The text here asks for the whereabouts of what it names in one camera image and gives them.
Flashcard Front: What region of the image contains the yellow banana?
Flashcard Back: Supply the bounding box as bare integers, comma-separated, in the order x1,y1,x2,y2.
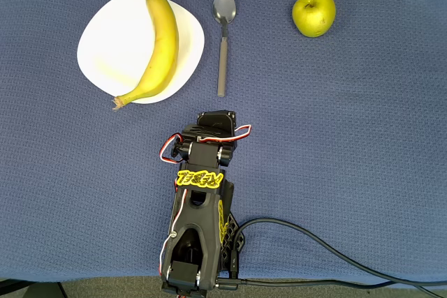
111,0,179,112

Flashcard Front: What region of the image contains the white plate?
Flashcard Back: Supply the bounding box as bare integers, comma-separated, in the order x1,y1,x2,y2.
76,0,205,105

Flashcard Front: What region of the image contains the blue-grey woven tablecloth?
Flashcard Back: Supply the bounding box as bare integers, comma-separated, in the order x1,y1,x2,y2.
0,0,447,284

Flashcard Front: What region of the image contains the green apple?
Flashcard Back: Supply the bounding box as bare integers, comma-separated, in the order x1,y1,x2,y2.
291,0,337,38

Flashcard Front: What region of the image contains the black tripod stand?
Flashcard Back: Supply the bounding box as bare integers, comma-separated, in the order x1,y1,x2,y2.
0,278,68,298

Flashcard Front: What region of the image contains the spoon with grey handle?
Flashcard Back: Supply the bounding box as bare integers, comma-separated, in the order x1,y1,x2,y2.
212,0,237,98

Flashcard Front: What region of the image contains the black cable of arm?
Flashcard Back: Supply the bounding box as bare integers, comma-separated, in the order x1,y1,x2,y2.
228,216,447,290
216,276,437,298

